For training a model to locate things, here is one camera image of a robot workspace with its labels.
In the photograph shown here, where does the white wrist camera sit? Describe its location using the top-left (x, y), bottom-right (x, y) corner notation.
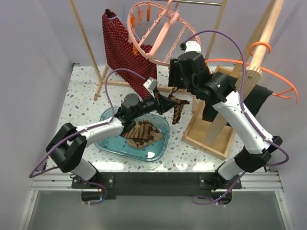
top-left (180, 41), bottom-right (201, 53)
top-left (143, 77), bottom-right (157, 93)

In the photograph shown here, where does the light blue hanger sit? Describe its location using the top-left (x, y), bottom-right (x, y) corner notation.
top-left (109, 0), bottom-right (141, 41)

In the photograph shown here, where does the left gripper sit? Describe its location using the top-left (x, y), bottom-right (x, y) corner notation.
top-left (131, 89), bottom-right (177, 119)

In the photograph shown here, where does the beige brown argyle sock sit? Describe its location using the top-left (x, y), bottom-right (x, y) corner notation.
top-left (128, 126), bottom-right (163, 149)

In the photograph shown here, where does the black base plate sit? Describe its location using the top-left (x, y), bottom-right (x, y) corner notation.
top-left (70, 172), bottom-right (242, 202)

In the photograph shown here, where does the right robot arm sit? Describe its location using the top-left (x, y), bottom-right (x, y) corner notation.
top-left (168, 51), bottom-right (283, 188)

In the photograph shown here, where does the orange plastic hanger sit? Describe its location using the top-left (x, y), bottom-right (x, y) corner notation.
top-left (205, 42), bottom-right (299, 104)

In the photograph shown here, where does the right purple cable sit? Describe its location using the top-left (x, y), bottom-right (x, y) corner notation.
top-left (181, 30), bottom-right (290, 206)

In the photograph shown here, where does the blue transparent plastic basin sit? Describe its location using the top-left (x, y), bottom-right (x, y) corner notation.
top-left (95, 114), bottom-right (169, 161)

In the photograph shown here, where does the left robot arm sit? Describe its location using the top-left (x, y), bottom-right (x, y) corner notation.
top-left (46, 92), bottom-right (179, 188)

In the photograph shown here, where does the black garment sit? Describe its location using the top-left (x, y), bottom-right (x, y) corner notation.
top-left (202, 85), bottom-right (272, 122)

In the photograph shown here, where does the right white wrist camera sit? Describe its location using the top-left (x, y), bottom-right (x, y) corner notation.
top-left (180, 41), bottom-right (201, 53)

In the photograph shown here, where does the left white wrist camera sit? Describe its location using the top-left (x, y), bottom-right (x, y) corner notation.
top-left (143, 77), bottom-right (157, 93)

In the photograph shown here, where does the aluminium rail frame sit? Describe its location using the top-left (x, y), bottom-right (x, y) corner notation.
top-left (19, 170), bottom-right (285, 230)

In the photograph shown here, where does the pink round clip hanger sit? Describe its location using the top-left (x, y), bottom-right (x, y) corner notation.
top-left (127, 0), bottom-right (196, 67)

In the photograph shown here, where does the wooden clothes rack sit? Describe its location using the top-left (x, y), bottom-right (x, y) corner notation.
top-left (68, 0), bottom-right (286, 160)

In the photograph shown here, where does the red polka dot garment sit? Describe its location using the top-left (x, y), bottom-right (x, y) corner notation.
top-left (101, 9), bottom-right (158, 100)

